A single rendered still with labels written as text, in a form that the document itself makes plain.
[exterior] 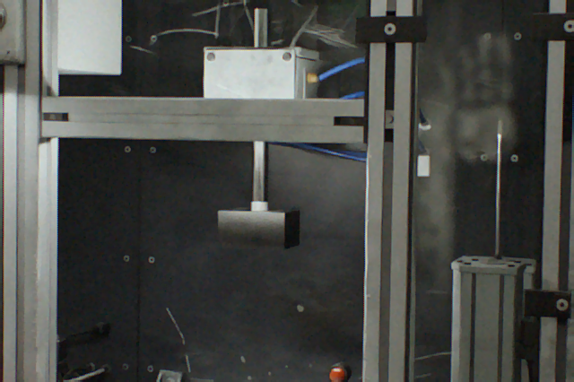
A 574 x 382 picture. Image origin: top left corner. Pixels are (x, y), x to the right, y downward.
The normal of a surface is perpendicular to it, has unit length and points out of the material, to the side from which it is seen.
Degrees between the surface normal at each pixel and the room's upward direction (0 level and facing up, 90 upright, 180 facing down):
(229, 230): 90
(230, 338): 90
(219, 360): 90
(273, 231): 90
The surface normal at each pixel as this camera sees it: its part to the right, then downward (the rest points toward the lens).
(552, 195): -0.30, 0.04
